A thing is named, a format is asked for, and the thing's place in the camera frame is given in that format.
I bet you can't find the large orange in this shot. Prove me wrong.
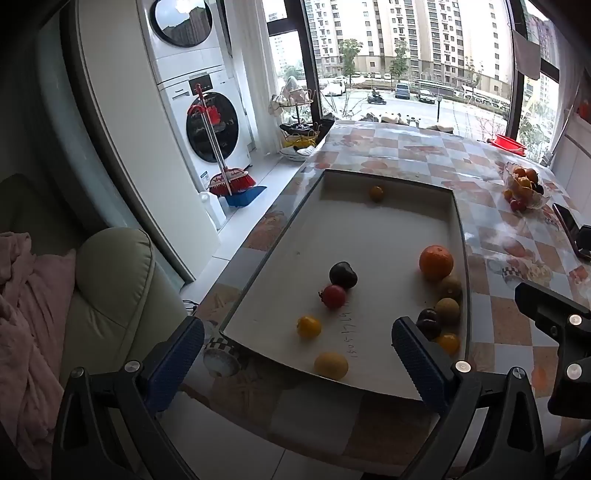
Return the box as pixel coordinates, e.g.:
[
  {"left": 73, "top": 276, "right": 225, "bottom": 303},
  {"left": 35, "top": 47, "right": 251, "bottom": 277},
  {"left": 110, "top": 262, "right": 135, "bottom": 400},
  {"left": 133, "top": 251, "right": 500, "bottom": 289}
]
[{"left": 419, "top": 245, "right": 454, "bottom": 281}]

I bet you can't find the pink blanket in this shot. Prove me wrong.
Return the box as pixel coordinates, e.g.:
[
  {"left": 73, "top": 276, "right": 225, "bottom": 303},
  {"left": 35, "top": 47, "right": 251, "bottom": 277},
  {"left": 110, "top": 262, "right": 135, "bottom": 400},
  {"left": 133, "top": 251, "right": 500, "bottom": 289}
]
[{"left": 0, "top": 231, "right": 77, "bottom": 472}]

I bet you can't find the yellow tomato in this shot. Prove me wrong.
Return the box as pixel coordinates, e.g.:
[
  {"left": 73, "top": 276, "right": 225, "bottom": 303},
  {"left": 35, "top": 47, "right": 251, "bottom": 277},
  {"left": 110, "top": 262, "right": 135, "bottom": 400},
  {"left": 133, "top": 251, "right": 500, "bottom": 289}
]
[
  {"left": 297, "top": 315, "right": 322, "bottom": 339},
  {"left": 436, "top": 332, "right": 461, "bottom": 355},
  {"left": 314, "top": 352, "right": 350, "bottom": 381}
]

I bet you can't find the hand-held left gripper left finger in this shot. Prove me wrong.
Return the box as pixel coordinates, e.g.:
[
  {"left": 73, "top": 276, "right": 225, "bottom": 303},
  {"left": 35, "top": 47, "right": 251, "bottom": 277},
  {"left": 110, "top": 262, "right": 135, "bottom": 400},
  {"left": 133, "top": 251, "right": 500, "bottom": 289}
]
[{"left": 52, "top": 316, "right": 205, "bottom": 480}]

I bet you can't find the blue dustpan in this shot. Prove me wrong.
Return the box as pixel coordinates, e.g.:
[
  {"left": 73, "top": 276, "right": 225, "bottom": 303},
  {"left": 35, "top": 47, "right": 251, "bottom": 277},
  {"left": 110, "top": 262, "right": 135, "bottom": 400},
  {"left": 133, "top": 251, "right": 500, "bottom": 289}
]
[{"left": 225, "top": 185, "right": 267, "bottom": 208}]

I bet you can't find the black phone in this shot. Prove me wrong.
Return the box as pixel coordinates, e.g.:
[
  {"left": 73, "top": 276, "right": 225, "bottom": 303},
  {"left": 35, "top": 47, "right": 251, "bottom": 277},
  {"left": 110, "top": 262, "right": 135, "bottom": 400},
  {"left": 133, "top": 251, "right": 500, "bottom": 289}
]
[{"left": 551, "top": 202, "right": 591, "bottom": 259}]

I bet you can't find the white side cabinet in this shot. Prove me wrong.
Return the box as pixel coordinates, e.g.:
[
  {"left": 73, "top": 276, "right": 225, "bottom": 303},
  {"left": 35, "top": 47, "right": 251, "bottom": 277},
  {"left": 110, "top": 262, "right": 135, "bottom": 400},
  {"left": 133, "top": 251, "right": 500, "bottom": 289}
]
[{"left": 551, "top": 108, "right": 591, "bottom": 222}]

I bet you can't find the white washing machine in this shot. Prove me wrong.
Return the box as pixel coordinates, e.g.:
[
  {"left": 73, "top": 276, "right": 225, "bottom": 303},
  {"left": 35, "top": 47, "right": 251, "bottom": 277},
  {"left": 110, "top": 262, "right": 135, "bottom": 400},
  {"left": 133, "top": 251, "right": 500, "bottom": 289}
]
[{"left": 157, "top": 69, "right": 254, "bottom": 195}]

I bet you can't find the hanging grey cloth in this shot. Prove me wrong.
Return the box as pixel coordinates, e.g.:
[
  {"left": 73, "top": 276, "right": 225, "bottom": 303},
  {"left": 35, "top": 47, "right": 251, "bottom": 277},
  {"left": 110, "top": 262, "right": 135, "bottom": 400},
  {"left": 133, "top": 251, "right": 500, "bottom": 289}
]
[{"left": 512, "top": 28, "right": 542, "bottom": 80}]

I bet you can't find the white plastic jug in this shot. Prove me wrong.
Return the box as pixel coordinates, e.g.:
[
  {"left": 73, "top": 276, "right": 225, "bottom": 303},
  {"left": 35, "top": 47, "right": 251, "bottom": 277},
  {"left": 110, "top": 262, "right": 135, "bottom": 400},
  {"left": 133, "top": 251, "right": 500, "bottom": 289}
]
[{"left": 199, "top": 190, "right": 227, "bottom": 230}]

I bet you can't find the red plastic basin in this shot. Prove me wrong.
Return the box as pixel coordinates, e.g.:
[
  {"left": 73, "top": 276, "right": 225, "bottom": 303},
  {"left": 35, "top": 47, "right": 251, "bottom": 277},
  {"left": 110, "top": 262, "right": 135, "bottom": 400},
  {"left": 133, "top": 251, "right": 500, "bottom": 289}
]
[{"left": 490, "top": 135, "right": 528, "bottom": 154}]

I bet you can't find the tiered wire rack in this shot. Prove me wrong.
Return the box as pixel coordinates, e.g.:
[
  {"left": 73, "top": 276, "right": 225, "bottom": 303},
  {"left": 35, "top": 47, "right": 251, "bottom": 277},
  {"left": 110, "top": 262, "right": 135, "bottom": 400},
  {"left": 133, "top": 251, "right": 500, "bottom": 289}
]
[{"left": 269, "top": 76, "right": 324, "bottom": 162}]

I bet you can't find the glass bowl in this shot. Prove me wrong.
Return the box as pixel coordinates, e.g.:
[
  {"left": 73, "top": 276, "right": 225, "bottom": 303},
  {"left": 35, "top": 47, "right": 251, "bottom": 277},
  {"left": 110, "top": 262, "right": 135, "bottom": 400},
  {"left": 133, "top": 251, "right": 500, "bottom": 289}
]
[{"left": 502, "top": 161, "right": 551, "bottom": 211}]

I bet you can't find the tall white cabinet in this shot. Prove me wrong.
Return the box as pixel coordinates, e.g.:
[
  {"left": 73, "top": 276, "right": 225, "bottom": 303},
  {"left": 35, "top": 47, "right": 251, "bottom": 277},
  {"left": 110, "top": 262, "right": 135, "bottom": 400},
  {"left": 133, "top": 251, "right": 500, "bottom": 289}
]
[{"left": 74, "top": 0, "right": 220, "bottom": 283}]

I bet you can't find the red broom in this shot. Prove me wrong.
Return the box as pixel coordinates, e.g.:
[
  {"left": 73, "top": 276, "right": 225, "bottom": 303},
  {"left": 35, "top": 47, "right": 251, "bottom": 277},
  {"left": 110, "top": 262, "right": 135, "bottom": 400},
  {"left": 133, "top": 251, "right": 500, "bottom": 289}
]
[{"left": 187, "top": 84, "right": 257, "bottom": 198}]

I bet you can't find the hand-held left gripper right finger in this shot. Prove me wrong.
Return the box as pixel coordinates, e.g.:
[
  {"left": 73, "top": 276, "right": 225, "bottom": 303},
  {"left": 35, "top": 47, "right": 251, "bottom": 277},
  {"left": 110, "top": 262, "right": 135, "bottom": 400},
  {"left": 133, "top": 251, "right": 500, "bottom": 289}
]
[{"left": 392, "top": 316, "right": 548, "bottom": 480}]

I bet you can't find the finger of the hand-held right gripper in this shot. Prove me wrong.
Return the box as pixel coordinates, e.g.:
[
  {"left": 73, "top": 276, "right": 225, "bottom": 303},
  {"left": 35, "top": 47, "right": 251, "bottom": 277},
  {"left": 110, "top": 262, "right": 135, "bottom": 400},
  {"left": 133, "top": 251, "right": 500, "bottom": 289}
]
[{"left": 514, "top": 281, "right": 591, "bottom": 420}]

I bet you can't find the white tumble dryer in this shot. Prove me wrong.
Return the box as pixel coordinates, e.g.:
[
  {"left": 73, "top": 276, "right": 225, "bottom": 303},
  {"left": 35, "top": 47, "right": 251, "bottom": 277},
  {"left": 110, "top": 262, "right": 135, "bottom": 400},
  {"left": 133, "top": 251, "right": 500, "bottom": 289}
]
[{"left": 139, "top": 0, "right": 232, "bottom": 86}]

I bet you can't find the white shallow tray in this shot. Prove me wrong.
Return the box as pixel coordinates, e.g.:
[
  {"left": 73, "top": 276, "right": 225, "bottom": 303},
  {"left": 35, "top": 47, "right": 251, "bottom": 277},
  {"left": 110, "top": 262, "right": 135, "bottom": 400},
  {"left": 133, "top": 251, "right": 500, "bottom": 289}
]
[{"left": 219, "top": 168, "right": 472, "bottom": 402}]

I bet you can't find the white curtain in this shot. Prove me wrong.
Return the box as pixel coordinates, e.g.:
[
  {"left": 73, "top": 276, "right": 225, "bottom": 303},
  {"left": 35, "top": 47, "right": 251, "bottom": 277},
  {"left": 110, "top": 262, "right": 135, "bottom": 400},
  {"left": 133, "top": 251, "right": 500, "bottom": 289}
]
[{"left": 222, "top": 0, "right": 284, "bottom": 158}]

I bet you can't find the pale green leather sofa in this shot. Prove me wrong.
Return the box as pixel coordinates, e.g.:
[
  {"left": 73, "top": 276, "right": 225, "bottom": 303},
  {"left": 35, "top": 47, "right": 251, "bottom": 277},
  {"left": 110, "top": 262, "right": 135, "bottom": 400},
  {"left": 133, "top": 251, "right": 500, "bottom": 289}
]
[{"left": 0, "top": 174, "right": 195, "bottom": 416}]

